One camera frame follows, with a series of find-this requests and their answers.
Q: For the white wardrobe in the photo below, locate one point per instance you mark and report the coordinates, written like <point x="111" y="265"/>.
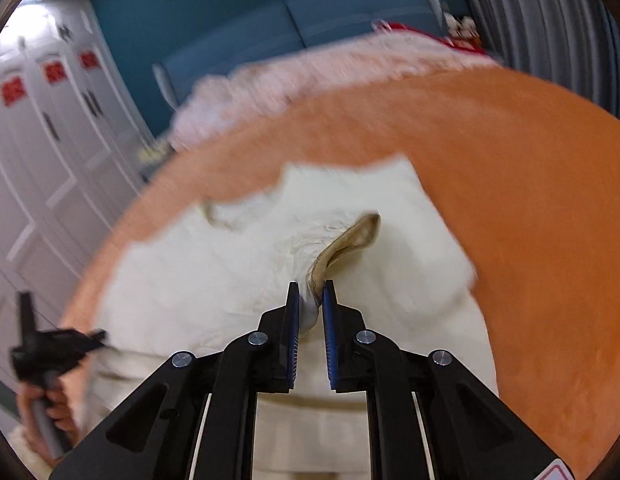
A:
<point x="45" y="170"/>

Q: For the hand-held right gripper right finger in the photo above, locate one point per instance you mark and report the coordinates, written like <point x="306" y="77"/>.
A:
<point x="330" y="340"/>

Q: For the grey curtain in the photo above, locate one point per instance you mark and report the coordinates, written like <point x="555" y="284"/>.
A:
<point x="549" y="25"/>

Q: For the blue padded headboard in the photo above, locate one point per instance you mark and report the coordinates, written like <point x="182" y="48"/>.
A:
<point x="250" y="35"/>

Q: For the blue nightstand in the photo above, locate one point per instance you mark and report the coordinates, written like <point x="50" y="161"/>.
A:
<point x="155" y="152"/>

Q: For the orange plush blanket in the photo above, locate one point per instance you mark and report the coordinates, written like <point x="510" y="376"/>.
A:
<point x="529" y="220"/>

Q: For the red cloth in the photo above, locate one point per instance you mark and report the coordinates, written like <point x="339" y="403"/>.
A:
<point x="439" y="35"/>

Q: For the red paper door decoration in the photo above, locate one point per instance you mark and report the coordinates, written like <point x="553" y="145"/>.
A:
<point x="9" y="92"/>
<point x="53" y="71"/>
<point x="89" y="59"/>

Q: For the white padded coat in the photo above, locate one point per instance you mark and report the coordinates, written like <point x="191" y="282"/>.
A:
<point x="200" y="270"/>

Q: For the plush toys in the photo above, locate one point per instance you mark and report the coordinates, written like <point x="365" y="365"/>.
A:
<point x="462" y="26"/>

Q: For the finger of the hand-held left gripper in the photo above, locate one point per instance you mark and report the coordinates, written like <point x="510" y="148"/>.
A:
<point x="96" y="339"/>

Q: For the person's left hand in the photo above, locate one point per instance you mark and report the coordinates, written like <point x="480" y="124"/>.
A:
<point x="61" y="407"/>

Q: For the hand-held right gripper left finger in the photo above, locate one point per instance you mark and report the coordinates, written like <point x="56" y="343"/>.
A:
<point x="293" y="340"/>

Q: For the pink quilt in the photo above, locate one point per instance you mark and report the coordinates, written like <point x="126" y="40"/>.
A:
<point x="300" y="85"/>

